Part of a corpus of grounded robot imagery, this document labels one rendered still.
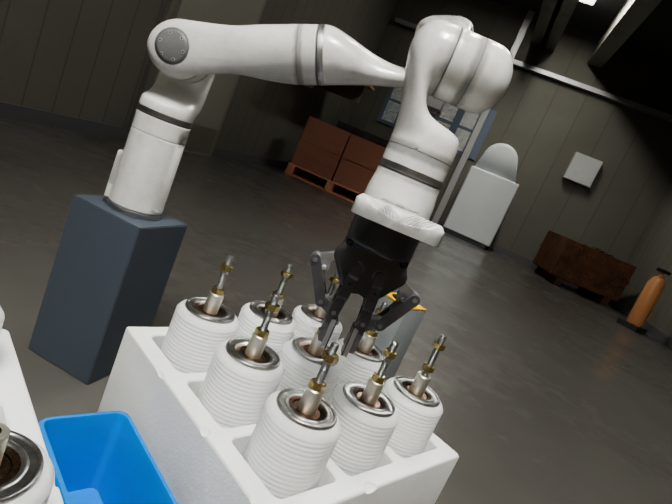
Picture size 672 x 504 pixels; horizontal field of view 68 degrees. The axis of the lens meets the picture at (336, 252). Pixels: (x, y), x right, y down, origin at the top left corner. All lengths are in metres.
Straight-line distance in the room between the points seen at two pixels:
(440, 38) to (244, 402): 0.47
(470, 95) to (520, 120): 7.40
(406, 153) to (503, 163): 6.60
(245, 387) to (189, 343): 0.13
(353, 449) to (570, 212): 7.36
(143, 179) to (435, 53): 0.56
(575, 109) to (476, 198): 1.96
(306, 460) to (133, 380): 0.31
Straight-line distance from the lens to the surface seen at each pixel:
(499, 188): 7.04
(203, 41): 0.86
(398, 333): 0.99
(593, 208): 7.97
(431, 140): 0.51
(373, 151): 5.65
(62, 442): 0.74
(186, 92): 0.94
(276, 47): 0.83
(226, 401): 0.67
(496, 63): 0.53
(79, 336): 0.98
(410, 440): 0.78
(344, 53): 0.82
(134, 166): 0.90
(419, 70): 0.51
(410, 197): 0.50
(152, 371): 0.74
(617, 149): 8.06
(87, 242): 0.94
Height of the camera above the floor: 0.55
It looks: 11 degrees down
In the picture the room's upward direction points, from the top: 23 degrees clockwise
